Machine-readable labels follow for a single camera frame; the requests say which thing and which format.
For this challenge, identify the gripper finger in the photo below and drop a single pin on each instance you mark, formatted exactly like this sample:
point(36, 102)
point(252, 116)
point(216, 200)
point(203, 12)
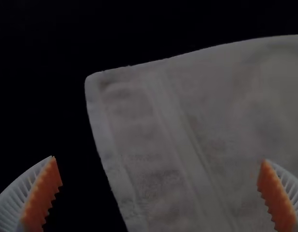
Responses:
point(40, 195)
point(276, 195)

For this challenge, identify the pale towel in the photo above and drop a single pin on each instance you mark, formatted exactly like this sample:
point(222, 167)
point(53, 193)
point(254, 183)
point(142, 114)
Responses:
point(199, 133)

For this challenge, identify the black mat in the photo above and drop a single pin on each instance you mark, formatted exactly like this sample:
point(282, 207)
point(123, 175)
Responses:
point(42, 72)

